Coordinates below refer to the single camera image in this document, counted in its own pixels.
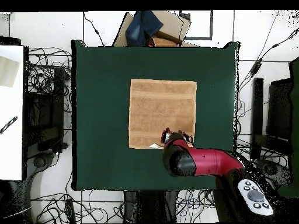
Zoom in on orange terry towel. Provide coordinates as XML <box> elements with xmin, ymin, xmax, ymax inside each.
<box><xmin>128</xmin><ymin>78</ymin><xmax>197</xmax><ymax>150</ymax></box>

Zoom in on black flat box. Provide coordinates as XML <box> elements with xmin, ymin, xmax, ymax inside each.
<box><xmin>266</xmin><ymin>78</ymin><xmax>294</xmax><ymax>141</ymax></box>

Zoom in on dark green table cloth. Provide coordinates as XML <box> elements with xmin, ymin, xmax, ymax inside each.
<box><xmin>71</xmin><ymin>39</ymin><xmax>240</xmax><ymax>191</ymax></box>

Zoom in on folded orange towel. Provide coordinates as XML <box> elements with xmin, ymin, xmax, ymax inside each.
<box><xmin>149</xmin><ymin>36</ymin><xmax>182</xmax><ymax>47</ymax></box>

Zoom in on black upright bar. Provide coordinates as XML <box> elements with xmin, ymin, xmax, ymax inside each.
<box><xmin>250</xmin><ymin>77</ymin><xmax>265</xmax><ymax>162</ymax></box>

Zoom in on dark brown cloth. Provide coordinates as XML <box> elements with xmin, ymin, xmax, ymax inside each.
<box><xmin>152</xmin><ymin>30</ymin><xmax>183</xmax><ymax>46</ymax></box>

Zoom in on blue denim jeans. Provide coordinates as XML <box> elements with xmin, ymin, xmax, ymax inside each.
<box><xmin>125</xmin><ymin>10</ymin><xmax>164</xmax><ymax>47</ymax></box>

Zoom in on brown cardboard box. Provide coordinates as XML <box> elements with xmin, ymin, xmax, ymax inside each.
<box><xmin>112</xmin><ymin>10</ymin><xmax>199</xmax><ymax>48</ymax></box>

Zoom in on black power strip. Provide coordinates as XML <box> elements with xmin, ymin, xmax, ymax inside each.
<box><xmin>64</xmin><ymin>197</ymin><xmax>77</xmax><ymax>223</ymax></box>

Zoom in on black equipment stand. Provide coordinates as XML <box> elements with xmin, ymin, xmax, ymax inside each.
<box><xmin>23</xmin><ymin>66</ymin><xmax>68</xmax><ymax>159</ymax></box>

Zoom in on dark green fabric panel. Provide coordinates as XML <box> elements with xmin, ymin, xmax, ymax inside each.
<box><xmin>277</xmin><ymin>57</ymin><xmax>299</xmax><ymax>198</ymax></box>

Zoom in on white side table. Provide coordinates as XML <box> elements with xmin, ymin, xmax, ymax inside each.
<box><xmin>0</xmin><ymin>44</ymin><xmax>25</xmax><ymax>181</ymax></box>

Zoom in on black striped stick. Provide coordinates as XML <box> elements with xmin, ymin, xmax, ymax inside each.
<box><xmin>0</xmin><ymin>115</ymin><xmax>18</xmax><ymax>135</ymax></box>

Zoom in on beige paper sheet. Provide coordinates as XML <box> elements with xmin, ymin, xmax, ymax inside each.
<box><xmin>0</xmin><ymin>55</ymin><xmax>20</xmax><ymax>88</ymax></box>

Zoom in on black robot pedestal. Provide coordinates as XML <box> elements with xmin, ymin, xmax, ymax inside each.
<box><xmin>123</xmin><ymin>190</ymin><xmax>179</xmax><ymax>223</ymax></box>

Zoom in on black cable with adapter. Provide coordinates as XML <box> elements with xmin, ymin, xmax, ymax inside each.
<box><xmin>238</xmin><ymin>27</ymin><xmax>299</xmax><ymax>94</ymax></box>

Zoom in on black square floor frame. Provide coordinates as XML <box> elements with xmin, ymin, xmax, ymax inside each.
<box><xmin>179</xmin><ymin>10</ymin><xmax>214</xmax><ymax>41</ymax></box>

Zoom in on black floor cable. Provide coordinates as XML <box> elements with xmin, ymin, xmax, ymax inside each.
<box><xmin>82</xmin><ymin>11</ymin><xmax>105</xmax><ymax>47</ymax></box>

